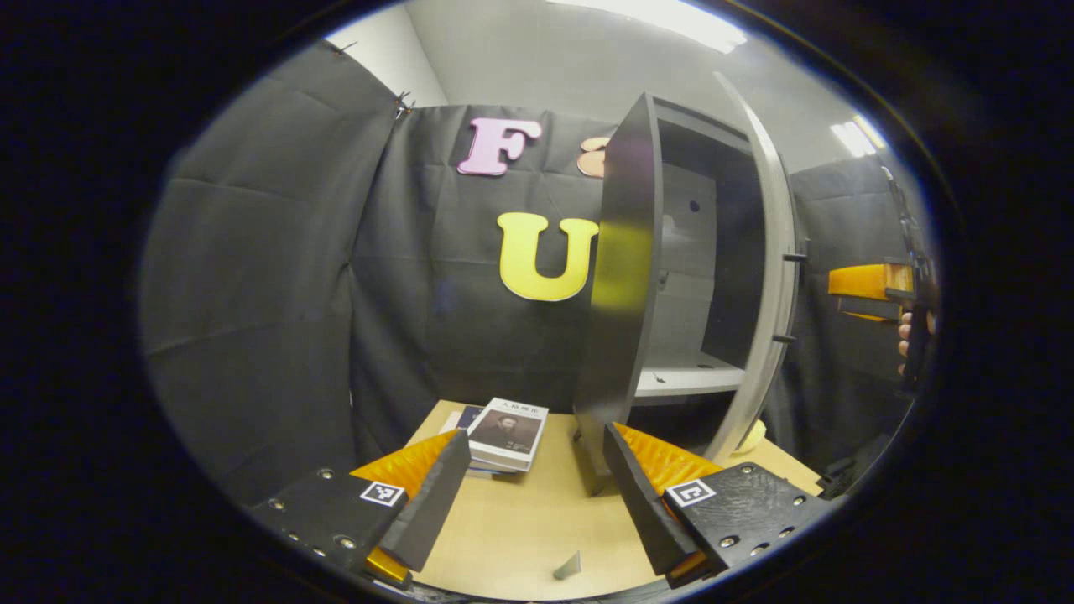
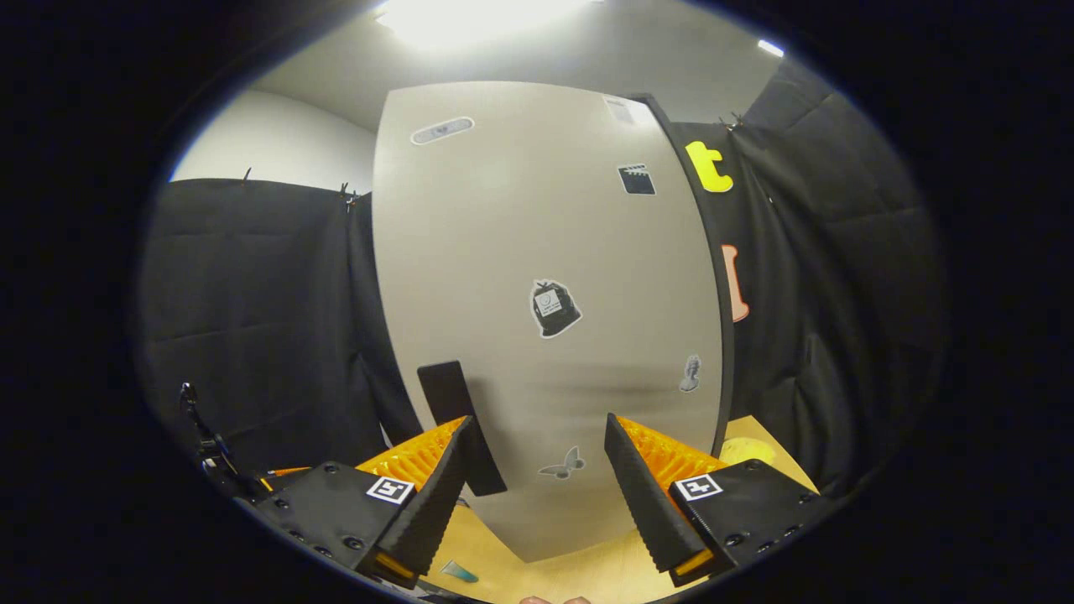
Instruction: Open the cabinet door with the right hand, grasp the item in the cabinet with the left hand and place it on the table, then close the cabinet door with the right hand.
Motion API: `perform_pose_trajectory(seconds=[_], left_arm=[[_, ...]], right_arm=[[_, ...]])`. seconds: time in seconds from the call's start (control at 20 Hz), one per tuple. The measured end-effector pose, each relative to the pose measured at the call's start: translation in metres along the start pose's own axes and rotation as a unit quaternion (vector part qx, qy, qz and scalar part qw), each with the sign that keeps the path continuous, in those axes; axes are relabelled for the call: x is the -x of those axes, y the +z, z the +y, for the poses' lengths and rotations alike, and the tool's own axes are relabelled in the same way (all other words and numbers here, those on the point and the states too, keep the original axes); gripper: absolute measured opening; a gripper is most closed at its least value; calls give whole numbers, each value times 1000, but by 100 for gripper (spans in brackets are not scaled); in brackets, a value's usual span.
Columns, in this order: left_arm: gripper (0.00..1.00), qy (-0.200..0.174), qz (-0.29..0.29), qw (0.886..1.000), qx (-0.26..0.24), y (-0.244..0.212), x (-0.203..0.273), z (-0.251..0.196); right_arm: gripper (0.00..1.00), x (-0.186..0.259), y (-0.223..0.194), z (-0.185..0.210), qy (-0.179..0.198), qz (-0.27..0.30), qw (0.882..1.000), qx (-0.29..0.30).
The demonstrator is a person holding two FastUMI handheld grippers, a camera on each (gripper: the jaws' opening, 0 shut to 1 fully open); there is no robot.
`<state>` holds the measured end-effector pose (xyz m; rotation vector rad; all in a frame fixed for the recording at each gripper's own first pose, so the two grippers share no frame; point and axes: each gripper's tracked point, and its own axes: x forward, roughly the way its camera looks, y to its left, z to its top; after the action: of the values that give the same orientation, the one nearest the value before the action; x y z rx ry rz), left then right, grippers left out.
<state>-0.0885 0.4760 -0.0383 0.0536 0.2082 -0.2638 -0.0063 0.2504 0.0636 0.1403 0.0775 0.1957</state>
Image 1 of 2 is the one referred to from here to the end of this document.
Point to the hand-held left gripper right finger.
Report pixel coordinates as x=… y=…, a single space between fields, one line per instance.
x=642 y=512

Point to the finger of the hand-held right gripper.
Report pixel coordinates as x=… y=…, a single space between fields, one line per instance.
x=868 y=283

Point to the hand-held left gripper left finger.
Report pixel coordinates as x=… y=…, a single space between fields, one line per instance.
x=432 y=503

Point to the blue and white bottle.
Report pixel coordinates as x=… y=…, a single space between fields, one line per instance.
x=569 y=568

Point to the white cabinet door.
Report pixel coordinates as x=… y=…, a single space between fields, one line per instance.
x=779 y=252

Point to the dark grey cabinet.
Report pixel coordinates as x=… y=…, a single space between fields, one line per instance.
x=621 y=268

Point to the blue cover book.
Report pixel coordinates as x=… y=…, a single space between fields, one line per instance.
x=468 y=417

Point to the portrait cover book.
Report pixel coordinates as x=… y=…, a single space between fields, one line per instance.
x=508 y=432

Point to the yellow plush toy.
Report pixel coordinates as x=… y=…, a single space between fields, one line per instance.
x=753 y=438

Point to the small ceiling light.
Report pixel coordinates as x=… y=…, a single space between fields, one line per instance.
x=856 y=138

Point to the black backdrop cloth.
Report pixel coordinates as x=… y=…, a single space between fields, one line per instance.
x=268 y=277

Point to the black cloth clip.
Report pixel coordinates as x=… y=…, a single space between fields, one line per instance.
x=344 y=48
x=403 y=105

